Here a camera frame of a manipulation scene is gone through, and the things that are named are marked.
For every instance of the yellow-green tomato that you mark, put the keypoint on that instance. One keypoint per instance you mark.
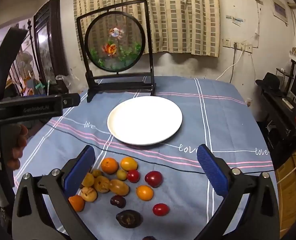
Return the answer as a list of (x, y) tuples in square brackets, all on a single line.
[(119, 187)]

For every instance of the paper wall label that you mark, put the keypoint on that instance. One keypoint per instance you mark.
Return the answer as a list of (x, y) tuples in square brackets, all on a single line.
[(235, 20)]

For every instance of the black TV stand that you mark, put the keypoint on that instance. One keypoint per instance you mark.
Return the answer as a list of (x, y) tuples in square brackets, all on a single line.
[(280, 120)]

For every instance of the green plastic object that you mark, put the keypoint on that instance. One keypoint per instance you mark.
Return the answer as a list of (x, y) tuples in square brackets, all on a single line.
[(39, 86)]

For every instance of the beige checked curtain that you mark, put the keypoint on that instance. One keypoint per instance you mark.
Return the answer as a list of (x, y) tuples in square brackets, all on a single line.
[(183, 17)]

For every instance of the spotted yellow loquat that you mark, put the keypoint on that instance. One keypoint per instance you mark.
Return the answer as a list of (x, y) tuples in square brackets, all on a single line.
[(88, 194), (101, 183), (88, 180)]

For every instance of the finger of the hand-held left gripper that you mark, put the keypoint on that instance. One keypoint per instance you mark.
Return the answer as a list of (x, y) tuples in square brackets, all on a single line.
[(71, 100)]

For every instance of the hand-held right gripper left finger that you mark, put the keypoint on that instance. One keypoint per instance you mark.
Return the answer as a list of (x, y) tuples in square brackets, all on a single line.
[(80, 170)]

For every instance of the goldfish screen on black stand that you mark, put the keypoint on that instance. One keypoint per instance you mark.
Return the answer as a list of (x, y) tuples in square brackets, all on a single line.
[(112, 45)]

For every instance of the white wall socket row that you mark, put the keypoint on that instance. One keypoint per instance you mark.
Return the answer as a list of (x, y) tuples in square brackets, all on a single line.
[(243, 47)]

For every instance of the white plate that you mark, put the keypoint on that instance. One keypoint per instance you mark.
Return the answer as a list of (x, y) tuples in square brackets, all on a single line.
[(143, 120)]

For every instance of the orange tomato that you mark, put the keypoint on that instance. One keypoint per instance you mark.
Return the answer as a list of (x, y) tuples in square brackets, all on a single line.
[(145, 192), (128, 163)]

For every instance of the black hat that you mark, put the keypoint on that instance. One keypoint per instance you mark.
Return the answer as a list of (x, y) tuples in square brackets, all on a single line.
[(269, 82)]

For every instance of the white remote control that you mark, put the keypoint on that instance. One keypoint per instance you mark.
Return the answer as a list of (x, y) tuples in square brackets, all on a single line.
[(287, 103)]

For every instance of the white electric fan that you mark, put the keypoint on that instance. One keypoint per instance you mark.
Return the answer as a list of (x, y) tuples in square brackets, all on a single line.
[(26, 63)]

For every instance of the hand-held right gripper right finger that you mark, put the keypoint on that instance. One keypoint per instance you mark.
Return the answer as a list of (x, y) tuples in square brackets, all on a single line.
[(211, 172)]

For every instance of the red cherry tomato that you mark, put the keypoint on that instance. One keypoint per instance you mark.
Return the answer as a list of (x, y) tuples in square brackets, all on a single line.
[(161, 209), (133, 176)]

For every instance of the mandarin orange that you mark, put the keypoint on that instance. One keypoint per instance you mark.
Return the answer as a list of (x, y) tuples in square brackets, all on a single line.
[(77, 203), (109, 165)]

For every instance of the person's left hand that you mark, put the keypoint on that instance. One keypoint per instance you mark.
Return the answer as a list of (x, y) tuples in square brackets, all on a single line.
[(19, 145)]

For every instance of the clear plastic bag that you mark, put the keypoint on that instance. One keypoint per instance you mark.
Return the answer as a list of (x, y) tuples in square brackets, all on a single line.
[(70, 81)]

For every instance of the dark purple wrinkled fruit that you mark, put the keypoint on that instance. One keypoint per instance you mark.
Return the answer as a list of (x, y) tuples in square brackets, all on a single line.
[(149, 238), (128, 218)]

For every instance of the small yellow-green fruit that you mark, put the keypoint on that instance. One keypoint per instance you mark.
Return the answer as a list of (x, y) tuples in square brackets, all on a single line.
[(121, 174), (97, 173)]

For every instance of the blue striped tablecloth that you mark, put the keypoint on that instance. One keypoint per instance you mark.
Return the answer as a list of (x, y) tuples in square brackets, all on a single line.
[(213, 110)]

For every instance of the dark red plum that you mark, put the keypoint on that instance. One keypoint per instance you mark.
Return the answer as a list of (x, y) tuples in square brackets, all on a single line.
[(117, 201)]

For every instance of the dark wooden framed picture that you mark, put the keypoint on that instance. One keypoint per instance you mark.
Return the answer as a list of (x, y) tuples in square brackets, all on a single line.
[(47, 45)]

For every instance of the white wall box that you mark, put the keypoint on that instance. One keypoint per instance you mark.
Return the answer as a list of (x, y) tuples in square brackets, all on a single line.
[(279, 8)]

